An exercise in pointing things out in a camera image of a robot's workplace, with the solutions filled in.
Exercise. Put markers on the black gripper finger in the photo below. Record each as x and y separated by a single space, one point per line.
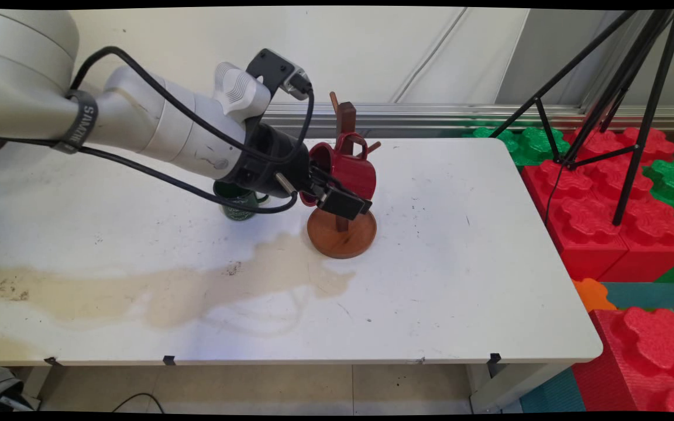
325 176
343 204

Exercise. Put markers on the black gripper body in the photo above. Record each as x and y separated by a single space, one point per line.
272 164

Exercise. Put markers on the red enamel mug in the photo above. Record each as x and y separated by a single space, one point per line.
351 169

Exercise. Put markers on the wooden mug tree stand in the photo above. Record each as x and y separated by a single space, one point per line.
341 237

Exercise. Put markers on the dark green enamel mug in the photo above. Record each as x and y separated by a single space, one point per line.
242 209

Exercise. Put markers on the black table edge clip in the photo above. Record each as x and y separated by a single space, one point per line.
494 359
52 361
169 360

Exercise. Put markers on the white table leg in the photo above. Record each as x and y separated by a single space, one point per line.
506 389

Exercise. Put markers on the orange foam piece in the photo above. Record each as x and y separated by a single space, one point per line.
591 295

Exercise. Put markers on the teal foam mat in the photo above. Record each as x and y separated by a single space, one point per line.
553 394
647 295

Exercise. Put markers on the large red foam block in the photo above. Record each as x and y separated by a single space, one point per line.
635 362

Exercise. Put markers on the grey crumpled bag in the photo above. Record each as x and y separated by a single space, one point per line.
0 392

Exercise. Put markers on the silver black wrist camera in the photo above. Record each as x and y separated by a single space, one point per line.
272 67

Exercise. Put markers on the aluminium wall rail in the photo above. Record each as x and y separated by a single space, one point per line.
430 117

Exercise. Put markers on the black camera tripod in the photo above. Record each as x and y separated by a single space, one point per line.
659 76

